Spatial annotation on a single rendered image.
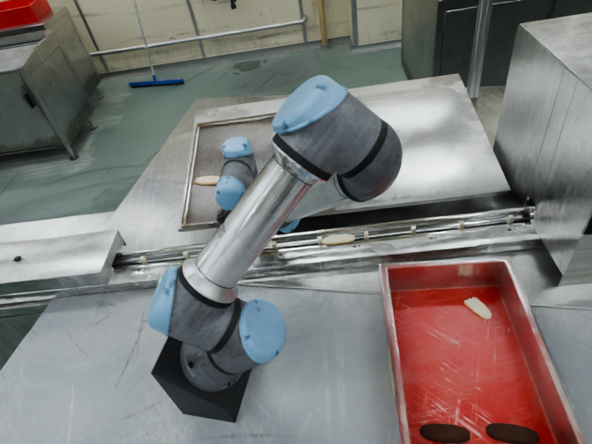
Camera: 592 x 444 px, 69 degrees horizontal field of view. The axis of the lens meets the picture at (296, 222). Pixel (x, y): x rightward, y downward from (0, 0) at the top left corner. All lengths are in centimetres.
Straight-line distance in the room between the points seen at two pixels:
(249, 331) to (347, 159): 36
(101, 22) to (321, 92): 465
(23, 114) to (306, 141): 340
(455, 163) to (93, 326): 122
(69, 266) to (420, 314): 103
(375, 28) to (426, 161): 324
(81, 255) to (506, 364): 121
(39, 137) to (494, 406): 364
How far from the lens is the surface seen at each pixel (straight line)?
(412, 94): 174
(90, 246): 149
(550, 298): 128
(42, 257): 155
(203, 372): 95
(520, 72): 140
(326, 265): 125
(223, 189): 98
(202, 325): 79
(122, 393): 123
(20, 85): 380
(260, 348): 82
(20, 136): 407
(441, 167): 147
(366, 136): 68
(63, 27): 467
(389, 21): 463
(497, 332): 117
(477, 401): 108
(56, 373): 136
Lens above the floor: 179
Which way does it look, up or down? 43 degrees down
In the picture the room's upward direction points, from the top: 11 degrees counter-clockwise
